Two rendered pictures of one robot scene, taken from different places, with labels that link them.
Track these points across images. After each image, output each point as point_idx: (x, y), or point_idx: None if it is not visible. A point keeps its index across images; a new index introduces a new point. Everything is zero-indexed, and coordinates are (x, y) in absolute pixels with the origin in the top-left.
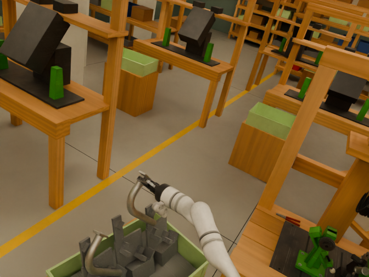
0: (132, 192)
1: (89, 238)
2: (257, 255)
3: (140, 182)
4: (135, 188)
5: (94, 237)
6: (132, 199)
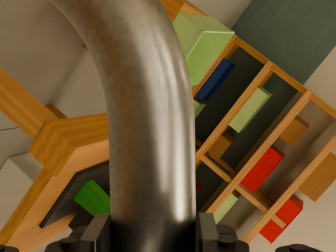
0: (185, 70)
1: None
2: None
3: (203, 227)
4: (187, 138)
5: None
6: (139, 4)
